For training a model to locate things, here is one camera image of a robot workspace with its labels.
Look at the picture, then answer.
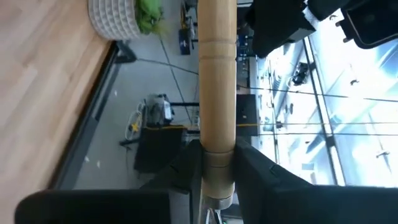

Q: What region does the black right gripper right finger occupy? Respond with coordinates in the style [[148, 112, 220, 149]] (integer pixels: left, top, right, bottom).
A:
[[234, 138, 398, 224]]

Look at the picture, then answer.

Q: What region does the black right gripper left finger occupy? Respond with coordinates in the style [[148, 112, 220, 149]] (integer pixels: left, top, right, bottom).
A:
[[14, 139, 203, 224]]

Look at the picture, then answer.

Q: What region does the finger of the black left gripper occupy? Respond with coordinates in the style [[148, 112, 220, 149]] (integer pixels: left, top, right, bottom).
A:
[[247, 0, 317, 59]]

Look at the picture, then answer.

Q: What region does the wooden-handled hand rake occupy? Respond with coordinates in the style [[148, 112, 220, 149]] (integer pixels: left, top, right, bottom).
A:
[[197, 0, 238, 224]]

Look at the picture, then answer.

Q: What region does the black computer box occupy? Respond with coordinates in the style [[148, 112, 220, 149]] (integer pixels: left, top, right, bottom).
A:
[[133, 126, 187, 174]]

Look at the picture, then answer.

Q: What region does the black monitor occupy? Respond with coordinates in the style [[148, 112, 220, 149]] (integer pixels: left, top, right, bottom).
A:
[[236, 93, 259, 136]]

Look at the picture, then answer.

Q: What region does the plant in white patterned pot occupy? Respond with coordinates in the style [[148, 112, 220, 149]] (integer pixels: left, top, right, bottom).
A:
[[87, 0, 167, 41]]

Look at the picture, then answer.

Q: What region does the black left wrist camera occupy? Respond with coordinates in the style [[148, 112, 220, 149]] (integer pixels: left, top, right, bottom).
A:
[[335, 6, 398, 50]]

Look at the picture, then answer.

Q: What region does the thin black cord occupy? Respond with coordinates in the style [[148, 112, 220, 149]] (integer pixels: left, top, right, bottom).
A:
[[257, 132, 398, 138]]

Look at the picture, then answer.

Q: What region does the white cable bundle, yellow plug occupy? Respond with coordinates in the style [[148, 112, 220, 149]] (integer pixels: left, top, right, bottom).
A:
[[124, 101, 144, 141]]

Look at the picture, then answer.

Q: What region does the black table frame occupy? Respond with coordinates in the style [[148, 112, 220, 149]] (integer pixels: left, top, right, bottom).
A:
[[51, 40, 137, 190]]

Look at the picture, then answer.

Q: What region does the long black cable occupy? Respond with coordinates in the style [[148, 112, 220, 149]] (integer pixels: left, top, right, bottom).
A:
[[136, 57, 398, 103]]

